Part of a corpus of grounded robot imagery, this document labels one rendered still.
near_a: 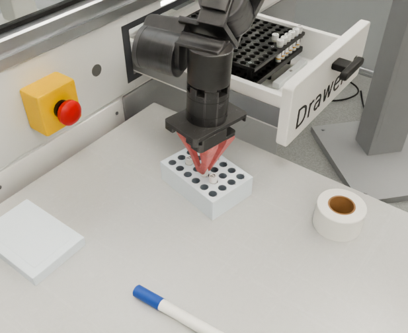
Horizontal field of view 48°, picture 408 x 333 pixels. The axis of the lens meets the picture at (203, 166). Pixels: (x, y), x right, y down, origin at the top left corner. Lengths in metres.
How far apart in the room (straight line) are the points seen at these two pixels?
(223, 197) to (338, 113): 1.72
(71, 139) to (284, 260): 0.43
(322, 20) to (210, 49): 2.17
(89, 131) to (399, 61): 1.26
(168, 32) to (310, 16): 2.17
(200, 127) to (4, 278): 0.33
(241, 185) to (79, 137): 0.32
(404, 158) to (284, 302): 1.55
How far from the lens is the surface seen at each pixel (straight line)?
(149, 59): 0.61
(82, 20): 0.79
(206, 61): 0.57
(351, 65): 0.79
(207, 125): 0.61
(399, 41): 1.80
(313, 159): 2.03
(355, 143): 2.11
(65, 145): 0.84
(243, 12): 0.59
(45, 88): 0.73
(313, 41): 0.94
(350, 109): 2.40
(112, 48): 0.85
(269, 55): 0.81
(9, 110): 0.75
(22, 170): 0.80
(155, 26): 0.62
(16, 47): 0.73
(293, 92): 0.68
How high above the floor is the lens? 1.27
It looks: 41 degrees down
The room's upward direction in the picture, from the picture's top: straight up
